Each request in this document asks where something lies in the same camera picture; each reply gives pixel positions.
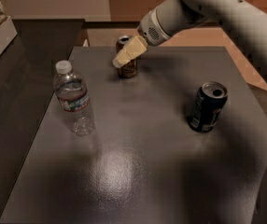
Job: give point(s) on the orange soda can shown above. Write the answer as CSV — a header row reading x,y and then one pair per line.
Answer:
x,y
129,69

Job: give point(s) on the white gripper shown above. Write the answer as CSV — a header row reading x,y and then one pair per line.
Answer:
x,y
148,30

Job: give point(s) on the clear plastic water bottle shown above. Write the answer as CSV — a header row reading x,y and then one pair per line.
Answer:
x,y
72,94

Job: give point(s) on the black soda can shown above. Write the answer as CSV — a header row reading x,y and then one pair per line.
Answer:
x,y
210,99

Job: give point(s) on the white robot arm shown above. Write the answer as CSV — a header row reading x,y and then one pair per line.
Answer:
x,y
243,23

